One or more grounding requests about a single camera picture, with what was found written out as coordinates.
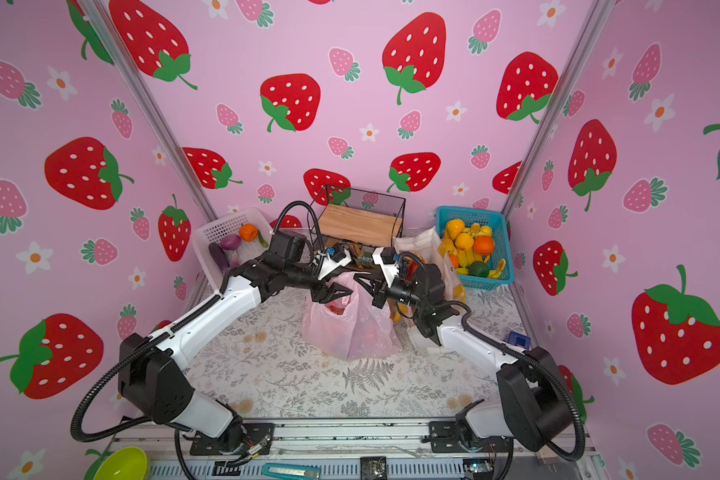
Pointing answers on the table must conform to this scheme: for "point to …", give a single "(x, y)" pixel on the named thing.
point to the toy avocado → (479, 269)
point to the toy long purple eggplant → (219, 256)
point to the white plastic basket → (212, 229)
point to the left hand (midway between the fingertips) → (347, 279)
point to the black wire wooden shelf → (362, 221)
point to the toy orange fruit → (484, 245)
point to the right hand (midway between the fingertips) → (352, 276)
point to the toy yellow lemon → (464, 241)
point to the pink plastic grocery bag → (350, 326)
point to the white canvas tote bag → (427, 244)
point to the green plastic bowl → (124, 463)
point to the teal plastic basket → (496, 221)
